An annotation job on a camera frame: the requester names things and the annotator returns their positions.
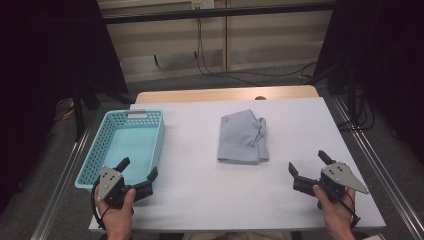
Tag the light blue plastic basket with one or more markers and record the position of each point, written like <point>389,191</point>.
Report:
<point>133,143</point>

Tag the person's left hand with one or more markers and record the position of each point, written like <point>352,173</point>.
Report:
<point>118,218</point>

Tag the black horizontal bar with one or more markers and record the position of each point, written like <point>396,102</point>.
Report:
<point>216,12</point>

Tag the white wall outlet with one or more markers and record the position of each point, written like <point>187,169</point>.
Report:
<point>203,4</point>

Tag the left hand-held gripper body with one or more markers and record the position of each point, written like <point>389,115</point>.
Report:
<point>108,181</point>

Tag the white table board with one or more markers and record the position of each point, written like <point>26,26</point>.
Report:
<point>193,200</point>

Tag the black stand legs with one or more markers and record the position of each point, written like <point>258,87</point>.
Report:
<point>79,113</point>

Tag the black upright stand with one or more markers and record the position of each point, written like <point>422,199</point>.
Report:
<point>351,96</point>

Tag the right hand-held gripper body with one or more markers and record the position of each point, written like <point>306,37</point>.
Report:
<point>340,175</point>

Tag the aluminium floor rail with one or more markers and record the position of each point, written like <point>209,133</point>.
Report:
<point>63,186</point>
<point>383,173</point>

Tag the black curtain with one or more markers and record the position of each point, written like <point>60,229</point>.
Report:
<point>386,50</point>
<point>40,66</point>

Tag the person's right hand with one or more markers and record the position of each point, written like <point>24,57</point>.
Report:
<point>336,215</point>

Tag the grey shorts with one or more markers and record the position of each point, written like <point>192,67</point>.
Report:
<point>240,140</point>

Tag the dark round table grommet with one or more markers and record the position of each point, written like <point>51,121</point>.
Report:
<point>260,98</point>

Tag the wooden table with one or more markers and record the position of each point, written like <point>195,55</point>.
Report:
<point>216,94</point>

